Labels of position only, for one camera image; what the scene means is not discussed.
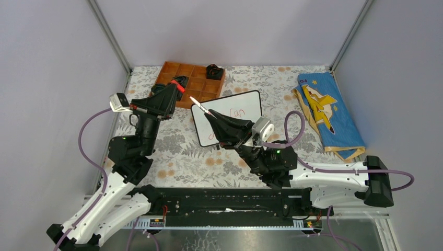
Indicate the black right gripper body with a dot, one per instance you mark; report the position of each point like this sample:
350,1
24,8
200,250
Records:
246,147

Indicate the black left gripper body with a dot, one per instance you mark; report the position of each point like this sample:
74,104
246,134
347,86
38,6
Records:
148,122

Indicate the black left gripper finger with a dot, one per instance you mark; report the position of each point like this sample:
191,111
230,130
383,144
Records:
170,100
154,102

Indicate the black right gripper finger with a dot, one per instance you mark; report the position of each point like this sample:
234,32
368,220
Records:
228,137
223,122

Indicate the small black-framed whiteboard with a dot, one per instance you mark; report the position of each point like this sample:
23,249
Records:
246,106

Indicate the red marker cap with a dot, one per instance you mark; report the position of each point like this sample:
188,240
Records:
179,87

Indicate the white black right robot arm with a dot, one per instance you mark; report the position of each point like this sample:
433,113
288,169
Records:
278,166

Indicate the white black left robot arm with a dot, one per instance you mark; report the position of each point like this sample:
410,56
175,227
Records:
90,227

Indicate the black tape roll left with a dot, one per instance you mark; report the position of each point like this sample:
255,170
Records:
157,88

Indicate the black tape roll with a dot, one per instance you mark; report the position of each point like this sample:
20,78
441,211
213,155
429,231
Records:
214,72
157,88
182,80

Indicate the black tape roll upper middle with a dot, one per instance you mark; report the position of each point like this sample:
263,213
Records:
182,80

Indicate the orange compartment tray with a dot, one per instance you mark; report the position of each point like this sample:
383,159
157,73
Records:
198,86

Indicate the floral patterned table mat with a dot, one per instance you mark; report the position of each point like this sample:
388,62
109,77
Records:
180,161

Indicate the black tape roll top right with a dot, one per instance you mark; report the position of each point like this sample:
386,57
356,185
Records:
214,72

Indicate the blue yellow cartoon cloth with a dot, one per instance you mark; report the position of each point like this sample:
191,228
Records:
323,106

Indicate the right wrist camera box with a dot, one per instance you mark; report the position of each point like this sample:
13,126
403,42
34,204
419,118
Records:
261,131

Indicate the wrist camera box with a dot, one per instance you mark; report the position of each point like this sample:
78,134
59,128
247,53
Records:
261,131
119,103

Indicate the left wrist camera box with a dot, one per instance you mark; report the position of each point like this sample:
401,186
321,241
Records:
119,103

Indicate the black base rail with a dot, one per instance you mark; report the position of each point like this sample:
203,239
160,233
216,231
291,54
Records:
219,209

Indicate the left aluminium frame post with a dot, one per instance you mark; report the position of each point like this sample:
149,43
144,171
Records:
108,33

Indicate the aluminium frame post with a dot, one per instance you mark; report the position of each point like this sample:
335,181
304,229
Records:
352,32
108,33

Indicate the right aluminium frame post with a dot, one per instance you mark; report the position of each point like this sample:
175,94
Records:
352,32

